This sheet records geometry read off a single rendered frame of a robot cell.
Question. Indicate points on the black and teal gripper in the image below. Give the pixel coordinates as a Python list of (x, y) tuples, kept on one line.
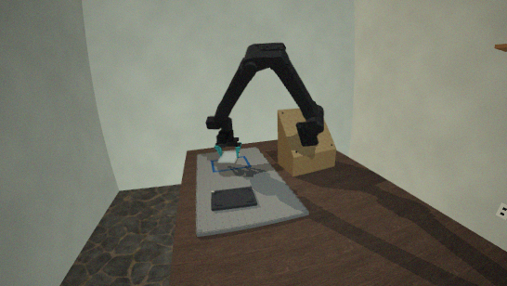
[(230, 144)]

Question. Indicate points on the white well plate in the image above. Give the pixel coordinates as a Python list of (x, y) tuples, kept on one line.
[(228, 157)]

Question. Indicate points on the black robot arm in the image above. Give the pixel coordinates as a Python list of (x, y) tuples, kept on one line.
[(275, 57)]

